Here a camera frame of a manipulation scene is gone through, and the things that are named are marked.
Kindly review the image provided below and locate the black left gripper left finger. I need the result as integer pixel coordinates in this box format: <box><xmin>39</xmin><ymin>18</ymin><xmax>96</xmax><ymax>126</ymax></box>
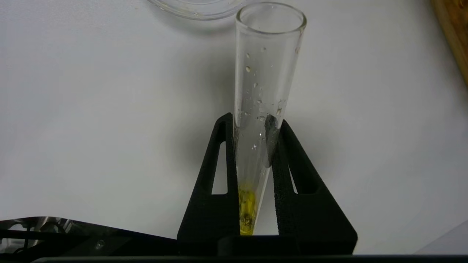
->
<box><xmin>177</xmin><ymin>112</ymin><xmax>242</xmax><ymax>242</ymax></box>

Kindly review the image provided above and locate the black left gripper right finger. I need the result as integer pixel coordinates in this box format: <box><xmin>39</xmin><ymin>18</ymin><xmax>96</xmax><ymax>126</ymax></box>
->
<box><xmin>270</xmin><ymin>118</ymin><xmax>358</xmax><ymax>255</ymax></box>

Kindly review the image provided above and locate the glass tube with yellow pigment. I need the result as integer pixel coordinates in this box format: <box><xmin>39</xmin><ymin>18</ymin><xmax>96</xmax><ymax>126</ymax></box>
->
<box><xmin>234</xmin><ymin>1</ymin><xmax>307</xmax><ymax>236</ymax></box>

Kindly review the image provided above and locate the wooden test tube rack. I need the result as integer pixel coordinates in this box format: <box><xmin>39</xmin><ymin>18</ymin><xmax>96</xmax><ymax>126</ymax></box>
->
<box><xmin>431</xmin><ymin>0</ymin><xmax>468</xmax><ymax>87</ymax></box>

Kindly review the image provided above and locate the clear glass dish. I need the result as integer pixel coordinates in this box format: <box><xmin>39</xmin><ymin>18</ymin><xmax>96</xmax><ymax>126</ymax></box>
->
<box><xmin>146</xmin><ymin>0</ymin><xmax>250</xmax><ymax>21</ymax></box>

